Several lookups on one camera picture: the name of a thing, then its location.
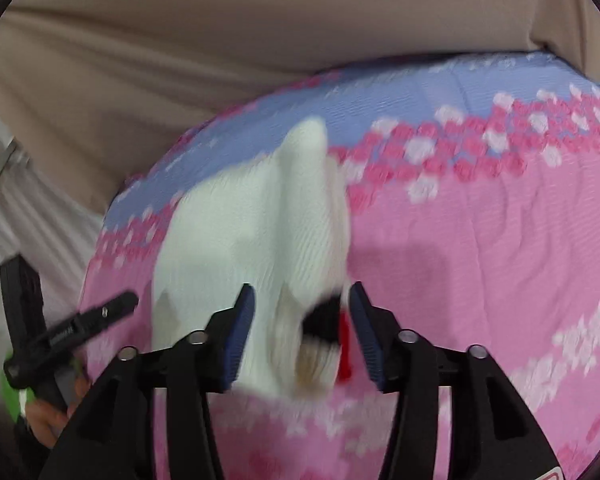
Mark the pale striped curtain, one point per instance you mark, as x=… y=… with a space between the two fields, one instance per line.
x=35 y=220

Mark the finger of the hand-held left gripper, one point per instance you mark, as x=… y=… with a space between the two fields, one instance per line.
x=22 y=300
x=80 y=327

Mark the beige cloth backdrop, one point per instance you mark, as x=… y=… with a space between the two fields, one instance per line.
x=230 y=50

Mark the person's left hand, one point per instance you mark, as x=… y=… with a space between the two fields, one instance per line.
x=50 y=422

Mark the pink floral bed sheet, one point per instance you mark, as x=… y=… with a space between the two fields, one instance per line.
x=455 y=240

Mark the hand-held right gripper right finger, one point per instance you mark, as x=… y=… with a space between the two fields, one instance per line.
x=365 y=335

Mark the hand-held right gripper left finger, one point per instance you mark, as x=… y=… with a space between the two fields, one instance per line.
x=240 y=335

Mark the white red black knit sweater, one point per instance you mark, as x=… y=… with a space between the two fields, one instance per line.
x=250 y=240

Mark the green object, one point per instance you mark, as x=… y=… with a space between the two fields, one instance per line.
x=11 y=392

